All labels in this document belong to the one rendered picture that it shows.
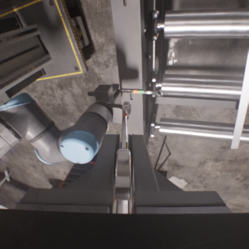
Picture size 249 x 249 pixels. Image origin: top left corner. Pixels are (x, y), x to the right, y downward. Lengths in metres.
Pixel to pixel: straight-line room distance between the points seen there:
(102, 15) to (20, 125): 1.54
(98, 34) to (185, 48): 0.86
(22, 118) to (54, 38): 1.36
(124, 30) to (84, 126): 0.34
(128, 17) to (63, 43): 1.21
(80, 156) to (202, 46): 1.58
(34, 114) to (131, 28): 0.39
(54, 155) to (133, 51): 0.42
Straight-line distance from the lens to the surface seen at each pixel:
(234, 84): 0.99
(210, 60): 1.88
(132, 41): 0.62
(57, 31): 1.76
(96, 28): 1.94
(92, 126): 0.46
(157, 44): 1.47
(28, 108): 0.51
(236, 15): 0.89
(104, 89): 0.57
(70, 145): 0.44
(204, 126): 1.12
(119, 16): 0.62
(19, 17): 1.97
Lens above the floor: 1.76
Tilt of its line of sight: 49 degrees down
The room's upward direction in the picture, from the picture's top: 158 degrees counter-clockwise
